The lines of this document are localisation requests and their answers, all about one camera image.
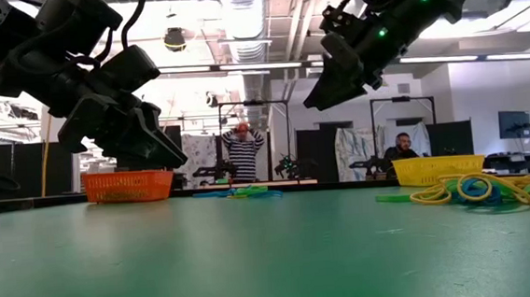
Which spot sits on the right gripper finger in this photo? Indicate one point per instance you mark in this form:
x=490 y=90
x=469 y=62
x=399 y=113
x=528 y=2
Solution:
x=340 y=82

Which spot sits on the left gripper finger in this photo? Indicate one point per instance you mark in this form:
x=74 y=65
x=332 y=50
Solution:
x=158 y=123
x=148 y=156

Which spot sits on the blue rubber band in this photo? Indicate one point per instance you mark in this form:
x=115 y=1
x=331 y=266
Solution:
x=473 y=190
x=270 y=194
x=212 y=194

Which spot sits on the yellow rubber band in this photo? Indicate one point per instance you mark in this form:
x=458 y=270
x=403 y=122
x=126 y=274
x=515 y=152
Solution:
x=238 y=196

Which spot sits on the rubber band pile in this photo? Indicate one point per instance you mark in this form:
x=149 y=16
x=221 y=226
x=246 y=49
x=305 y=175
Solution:
x=425 y=199

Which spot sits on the black monitor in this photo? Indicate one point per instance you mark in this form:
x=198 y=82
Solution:
x=174 y=136

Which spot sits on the orange plastic basket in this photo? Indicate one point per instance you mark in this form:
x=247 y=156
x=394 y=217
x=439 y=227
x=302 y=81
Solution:
x=127 y=186

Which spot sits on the white hanging cloth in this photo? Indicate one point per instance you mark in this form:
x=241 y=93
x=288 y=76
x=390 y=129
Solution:
x=200 y=153

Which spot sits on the black round ceiling fixture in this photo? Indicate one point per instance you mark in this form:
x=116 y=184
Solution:
x=174 y=39
x=211 y=100

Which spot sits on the patterned hanging cloth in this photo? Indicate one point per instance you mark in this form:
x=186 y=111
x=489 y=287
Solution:
x=352 y=154

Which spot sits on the black partition panel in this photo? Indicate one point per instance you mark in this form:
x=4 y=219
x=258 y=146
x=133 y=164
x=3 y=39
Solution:
x=317 y=154
x=456 y=135
x=18 y=166

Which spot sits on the long ceiling light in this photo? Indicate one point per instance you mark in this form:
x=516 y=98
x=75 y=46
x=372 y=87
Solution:
x=497 y=57
x=264 y=66

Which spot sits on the person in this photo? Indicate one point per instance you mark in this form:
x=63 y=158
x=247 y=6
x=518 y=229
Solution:
x=244 y=154
x=401 y=150

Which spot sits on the small background robot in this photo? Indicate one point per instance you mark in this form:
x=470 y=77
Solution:
x=289 y=165

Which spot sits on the yellow plastic basket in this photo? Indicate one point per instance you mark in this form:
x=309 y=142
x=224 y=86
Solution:
x=435 y=169

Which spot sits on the green table mat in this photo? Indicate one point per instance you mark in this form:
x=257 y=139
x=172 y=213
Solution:
x=273 y=260

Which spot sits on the black metal stand frame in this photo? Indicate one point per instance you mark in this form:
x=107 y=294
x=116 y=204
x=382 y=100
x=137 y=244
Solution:
x=252 y=102
x=423 y=97

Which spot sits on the black aluminium table frame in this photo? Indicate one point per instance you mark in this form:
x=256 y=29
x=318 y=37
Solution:
x=53 y=201

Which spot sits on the wall-mounted screen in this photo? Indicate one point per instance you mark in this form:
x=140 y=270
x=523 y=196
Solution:
x=514 y=124

